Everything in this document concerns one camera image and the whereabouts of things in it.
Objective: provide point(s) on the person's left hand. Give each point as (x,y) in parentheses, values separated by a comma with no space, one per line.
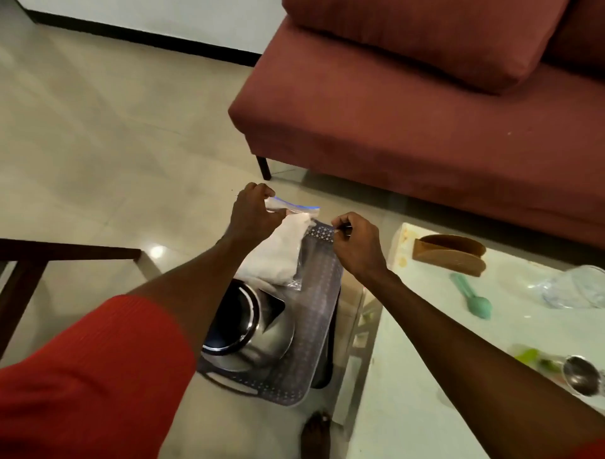
(253,220)

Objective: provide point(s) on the person's right hand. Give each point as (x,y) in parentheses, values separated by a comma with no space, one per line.
(359,246)

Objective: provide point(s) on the clear zip bag blue seal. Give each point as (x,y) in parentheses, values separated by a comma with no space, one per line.
(283,255)

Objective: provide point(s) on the grey plastic basket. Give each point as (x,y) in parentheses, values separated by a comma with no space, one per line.
(312,321)

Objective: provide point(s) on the clear drinking glass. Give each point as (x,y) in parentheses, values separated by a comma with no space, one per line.
(574,286)

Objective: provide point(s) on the person's left forearm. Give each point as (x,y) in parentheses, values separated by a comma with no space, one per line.
(198,293)

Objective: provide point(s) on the person's right forearm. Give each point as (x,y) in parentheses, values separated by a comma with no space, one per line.
(472,359)

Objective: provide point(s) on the person's left leg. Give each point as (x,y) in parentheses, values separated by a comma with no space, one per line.
(315,435)

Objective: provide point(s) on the brown wooden napkin holder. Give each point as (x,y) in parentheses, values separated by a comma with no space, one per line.
(446,257)

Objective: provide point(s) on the red fabric sofa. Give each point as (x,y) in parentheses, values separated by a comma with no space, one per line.
(378,132)

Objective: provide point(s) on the teal plastic spoon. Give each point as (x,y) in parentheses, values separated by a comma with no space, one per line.
(477,306)

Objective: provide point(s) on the white table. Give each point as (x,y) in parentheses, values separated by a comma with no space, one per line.
(416,378)

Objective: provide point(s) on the black skirting board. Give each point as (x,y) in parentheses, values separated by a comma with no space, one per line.
(142,40)

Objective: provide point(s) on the small red sofa cushion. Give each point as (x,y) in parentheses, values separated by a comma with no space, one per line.
(425,38)

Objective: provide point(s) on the red sweater sleeve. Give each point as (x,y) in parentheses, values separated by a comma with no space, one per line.
(593,451)
(94,383)

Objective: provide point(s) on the dark wooden chair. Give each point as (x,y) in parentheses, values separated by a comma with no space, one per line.
(19,283)

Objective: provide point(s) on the steel measuring cup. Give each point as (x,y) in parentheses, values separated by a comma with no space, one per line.
(581,376)

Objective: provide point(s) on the large red sofa cushion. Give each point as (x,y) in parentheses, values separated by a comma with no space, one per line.
(586,33)

